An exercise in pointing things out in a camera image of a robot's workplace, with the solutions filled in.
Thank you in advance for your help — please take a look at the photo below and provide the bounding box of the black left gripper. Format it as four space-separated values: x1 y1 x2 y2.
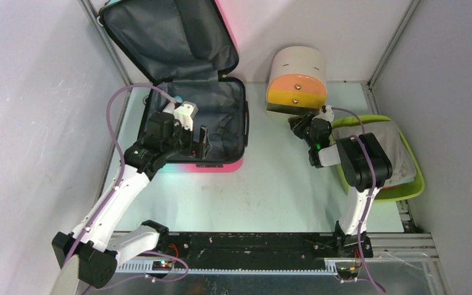
162 119 211 159

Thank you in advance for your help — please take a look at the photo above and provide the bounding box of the beige orange round storage box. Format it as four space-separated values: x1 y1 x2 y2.
265 45 328 124

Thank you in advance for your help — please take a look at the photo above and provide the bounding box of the grey ribbed garment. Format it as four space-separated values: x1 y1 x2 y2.
332 117 417 189

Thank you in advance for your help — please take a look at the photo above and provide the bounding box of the pink and teal kids suitcase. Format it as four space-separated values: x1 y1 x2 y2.
98 1 250 173

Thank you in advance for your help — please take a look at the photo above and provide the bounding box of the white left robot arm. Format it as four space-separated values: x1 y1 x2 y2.
51 112 211 294

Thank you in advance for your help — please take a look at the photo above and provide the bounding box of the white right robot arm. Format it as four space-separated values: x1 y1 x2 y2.
288 113 393 257

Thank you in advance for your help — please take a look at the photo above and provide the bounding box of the pink tube with teal cap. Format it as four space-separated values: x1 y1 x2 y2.
162 96 183 114

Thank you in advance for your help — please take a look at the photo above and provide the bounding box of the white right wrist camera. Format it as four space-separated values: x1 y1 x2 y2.
315 105 335 123

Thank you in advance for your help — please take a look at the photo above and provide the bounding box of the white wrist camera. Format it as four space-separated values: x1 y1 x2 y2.
173 101 199 132
315 105 335 123

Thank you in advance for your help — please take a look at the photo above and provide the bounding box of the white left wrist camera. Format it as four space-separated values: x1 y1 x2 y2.
173 101 199 132

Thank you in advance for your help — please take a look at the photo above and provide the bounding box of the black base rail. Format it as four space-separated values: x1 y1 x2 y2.
132 231 374 272

